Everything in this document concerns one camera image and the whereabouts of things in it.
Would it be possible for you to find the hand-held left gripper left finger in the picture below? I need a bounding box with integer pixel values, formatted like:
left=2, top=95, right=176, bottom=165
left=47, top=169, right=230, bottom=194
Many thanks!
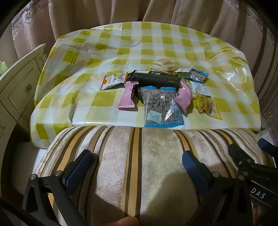
left=22, top=149, right=94, bottom=226

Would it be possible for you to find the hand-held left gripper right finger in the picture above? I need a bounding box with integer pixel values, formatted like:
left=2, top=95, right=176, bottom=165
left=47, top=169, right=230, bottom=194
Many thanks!
left=181, top=151, right=254, bottom=226

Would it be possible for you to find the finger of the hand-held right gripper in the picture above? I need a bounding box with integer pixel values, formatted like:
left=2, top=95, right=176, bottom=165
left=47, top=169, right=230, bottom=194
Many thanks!
left=228, top=143, right=254, bottom=172
left=258, top=138, right=278, bottom=156

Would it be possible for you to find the small blue-edged nut packet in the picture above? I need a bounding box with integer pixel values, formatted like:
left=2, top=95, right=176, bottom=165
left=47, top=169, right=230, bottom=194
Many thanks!
left=181, top=68, right=209, bottom=84

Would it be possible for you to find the orange white snack packet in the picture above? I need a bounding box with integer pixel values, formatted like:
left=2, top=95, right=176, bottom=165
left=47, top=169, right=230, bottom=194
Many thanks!
left=99, top=72, right=128, bottom=90

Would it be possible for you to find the black snack bar packet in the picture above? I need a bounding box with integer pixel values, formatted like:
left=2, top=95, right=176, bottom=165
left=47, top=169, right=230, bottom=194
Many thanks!
left=127, top=71, right=182, bottom=96

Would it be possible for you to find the person's left hand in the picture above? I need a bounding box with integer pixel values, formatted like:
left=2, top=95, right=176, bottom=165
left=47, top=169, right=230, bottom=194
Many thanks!
left=102, top=216, right=140, bottom=226

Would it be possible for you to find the striped upholstered chair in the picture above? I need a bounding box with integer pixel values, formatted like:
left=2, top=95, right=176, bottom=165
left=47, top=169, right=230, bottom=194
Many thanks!
left=32, top=126, right=274, bottom=226

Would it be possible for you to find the yellow snack packet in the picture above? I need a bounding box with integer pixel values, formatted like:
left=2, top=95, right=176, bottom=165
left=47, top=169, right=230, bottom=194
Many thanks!
left=204, top=97, right=223, bottom=120
left=194, top=92, right=210, bottom=113

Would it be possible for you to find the large blue-edged nut packet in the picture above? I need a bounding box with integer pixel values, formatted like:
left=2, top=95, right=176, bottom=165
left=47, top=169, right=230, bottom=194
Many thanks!
left=140, top=86, right=185, bottom=128

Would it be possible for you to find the pink snack packet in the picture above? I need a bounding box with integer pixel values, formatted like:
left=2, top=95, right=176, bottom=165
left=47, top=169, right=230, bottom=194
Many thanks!
left=175, top=80, right=193, bottom=114
left=118, top=81, right=139, bottom=109

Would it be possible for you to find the cream carved cabinet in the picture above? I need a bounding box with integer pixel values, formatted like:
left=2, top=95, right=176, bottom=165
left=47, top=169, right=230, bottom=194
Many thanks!
left=0, top=43, right=47, bottom=139

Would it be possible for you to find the yellow checkered tablecloth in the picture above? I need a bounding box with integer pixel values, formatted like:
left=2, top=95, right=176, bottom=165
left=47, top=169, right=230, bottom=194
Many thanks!
left=29, top=22, right=261, bottom=149

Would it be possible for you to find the beige curtain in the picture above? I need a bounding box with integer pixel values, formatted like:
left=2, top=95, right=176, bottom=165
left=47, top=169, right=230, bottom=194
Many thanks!
left=0, top=0, right=278, bottom=131

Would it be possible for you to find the black cable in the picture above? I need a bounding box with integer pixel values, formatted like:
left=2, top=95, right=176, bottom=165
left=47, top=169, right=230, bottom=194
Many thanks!
left=0, top=199, right=50, bottom=226

